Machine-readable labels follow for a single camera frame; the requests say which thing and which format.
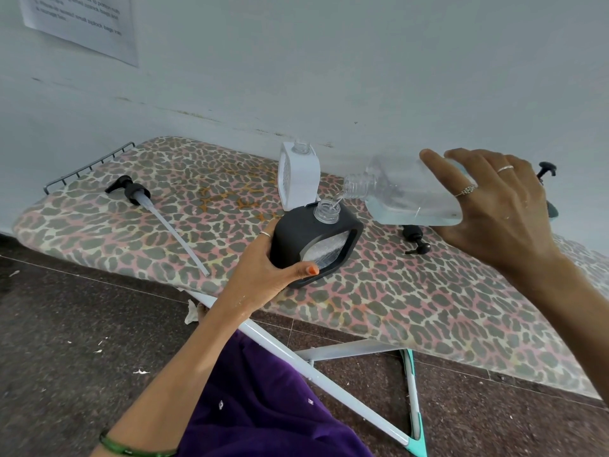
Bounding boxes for person's right forearm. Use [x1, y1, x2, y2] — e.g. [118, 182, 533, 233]
[500, 252, 609, 408]

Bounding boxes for purple garment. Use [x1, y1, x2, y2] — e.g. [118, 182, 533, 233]
[175, 329, 375, 457]

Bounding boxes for small black pump head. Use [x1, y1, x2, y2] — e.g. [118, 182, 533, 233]
[401, 225, 432, 255]

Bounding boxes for white tissue scrap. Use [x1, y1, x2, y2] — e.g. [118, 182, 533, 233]
[184, 300, 210, 325]

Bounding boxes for person's left hand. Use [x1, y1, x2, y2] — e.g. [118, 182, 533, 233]
[215, 218, 320, 325]

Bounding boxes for clear plastic refill bottle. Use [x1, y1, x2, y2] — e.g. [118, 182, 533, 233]
[342, 154, 477, 228]

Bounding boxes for white ironing board legs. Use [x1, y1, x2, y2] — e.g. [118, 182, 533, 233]
[183, 289, 429, 457]

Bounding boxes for person's left forearm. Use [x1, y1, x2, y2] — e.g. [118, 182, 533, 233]
[90, 300, 260, 457]

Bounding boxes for printed paper sheet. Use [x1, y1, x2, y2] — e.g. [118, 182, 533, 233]
[17, 0, 140, 68]

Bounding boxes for person's right hand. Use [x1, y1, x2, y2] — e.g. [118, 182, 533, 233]
[419, 148, 566, 277]

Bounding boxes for dark bottle with black pump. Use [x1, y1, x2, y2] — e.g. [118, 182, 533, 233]
[536, 162, 560, 220]

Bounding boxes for white soap dispenser bottle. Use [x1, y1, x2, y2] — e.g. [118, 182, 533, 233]
[277, 140, 322, 213]

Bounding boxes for leopard print ironing board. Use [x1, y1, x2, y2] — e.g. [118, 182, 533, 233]
[12, 136, 609, 401]

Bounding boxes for black pump with long tube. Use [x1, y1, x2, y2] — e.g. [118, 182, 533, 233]
[105, 175, 211, 277]

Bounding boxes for green bangle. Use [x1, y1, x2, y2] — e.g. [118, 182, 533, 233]
[98, 430, 178, 457]

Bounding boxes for black soap dispenser bottle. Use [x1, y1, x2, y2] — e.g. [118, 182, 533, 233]
[269, 197, 365, 289]

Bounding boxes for grey wire iron rest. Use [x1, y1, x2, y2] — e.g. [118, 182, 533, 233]
[43, 142, 137, 195]

